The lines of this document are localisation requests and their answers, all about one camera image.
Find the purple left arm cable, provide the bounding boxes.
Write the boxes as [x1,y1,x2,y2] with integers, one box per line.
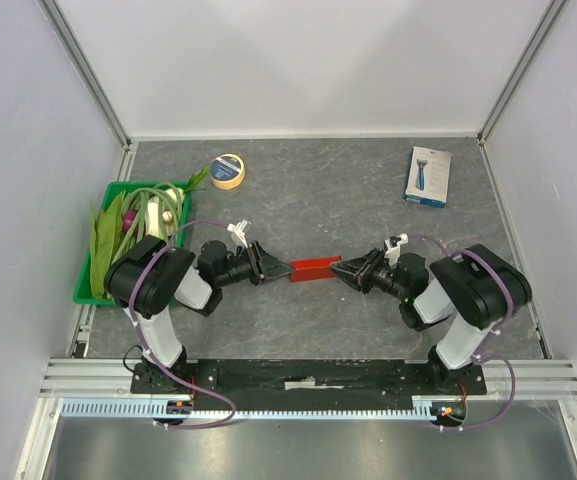
[127,219,237,431]

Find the white mushroom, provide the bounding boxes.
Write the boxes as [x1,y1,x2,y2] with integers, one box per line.
[162,211,174,224]

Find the green plastic tray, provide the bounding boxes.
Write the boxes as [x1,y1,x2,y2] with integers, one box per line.
[74,175,200,306]

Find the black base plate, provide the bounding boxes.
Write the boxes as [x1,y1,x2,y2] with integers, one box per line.
[130,357,488,412]

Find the slotted cable duct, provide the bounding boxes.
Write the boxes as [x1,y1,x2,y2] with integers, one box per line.
[61,397,442,420]

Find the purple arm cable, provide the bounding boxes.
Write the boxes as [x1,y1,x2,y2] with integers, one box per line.
[402,233,519,432]
[127,219,237,431]

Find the red paper box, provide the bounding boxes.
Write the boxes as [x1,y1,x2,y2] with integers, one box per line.
[289,256,341,283]

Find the razor package box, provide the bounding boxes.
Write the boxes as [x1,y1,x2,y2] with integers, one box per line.
[403,146,452,208]

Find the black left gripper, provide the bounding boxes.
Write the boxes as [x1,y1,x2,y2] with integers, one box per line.
[217,240,295,287]

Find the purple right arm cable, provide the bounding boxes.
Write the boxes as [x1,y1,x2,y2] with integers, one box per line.
[402,233,519,432]

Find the purple onion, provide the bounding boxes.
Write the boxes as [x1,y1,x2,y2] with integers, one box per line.
[122,210,137,233]

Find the green long beans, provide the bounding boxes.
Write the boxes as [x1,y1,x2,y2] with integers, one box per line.
[111,182,190,263]

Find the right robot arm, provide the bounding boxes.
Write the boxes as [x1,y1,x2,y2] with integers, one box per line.
[330,244,532,394]

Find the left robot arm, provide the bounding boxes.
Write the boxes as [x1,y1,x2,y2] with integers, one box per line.
[103,235,294,393]

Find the bok choy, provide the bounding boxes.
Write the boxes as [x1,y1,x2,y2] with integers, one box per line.
[145,197,174,241]

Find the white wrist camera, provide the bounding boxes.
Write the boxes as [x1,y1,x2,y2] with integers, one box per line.
[227,220,250,249]
[384,233,409,267]

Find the green leafy vegetables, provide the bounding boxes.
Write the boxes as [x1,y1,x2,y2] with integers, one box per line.
[89,191,125,300]

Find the masking tape roll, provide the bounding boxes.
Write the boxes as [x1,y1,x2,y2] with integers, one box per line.
[210,153,246,190]

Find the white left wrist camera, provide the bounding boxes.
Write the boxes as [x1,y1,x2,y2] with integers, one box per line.
[227,220,250,249]

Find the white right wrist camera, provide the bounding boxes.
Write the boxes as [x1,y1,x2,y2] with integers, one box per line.
[384,233,409,267]

